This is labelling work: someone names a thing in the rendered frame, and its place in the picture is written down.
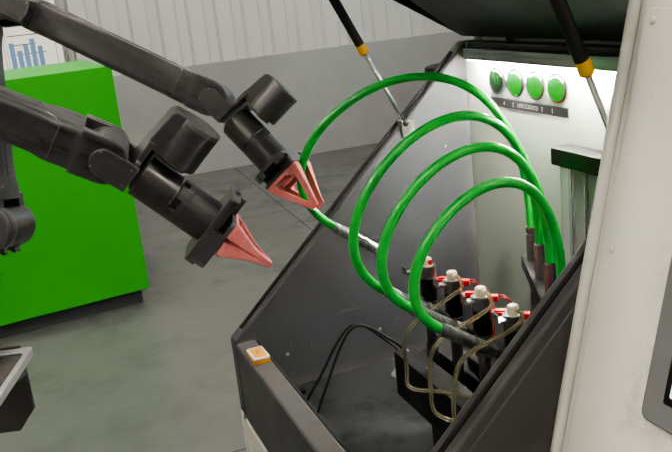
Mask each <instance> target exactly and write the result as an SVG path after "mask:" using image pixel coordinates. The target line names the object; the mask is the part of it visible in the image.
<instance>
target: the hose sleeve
mask: <svg viewBox="0 0 672 452"><path fill-rule="evenodd" d="M332 232H334V233H336V234H337V235H340V236H342V237H343V238H345V239H347V240H348V236H349V228H348V227H346V226H344V225H342V224H340V223H338V222H337V223H336V225H335V227H334V229H333V230H332ZM358 245H359V246H360V247H362V248H364V249H366V250H368V251H370V252H372V253H373V252H375V250H376V249H377V246H378V244H377V243H376V242H374V241H372V240H370V239H368V238H367V237H364V236H363V235H361V234H359V235H358Z"/></svg>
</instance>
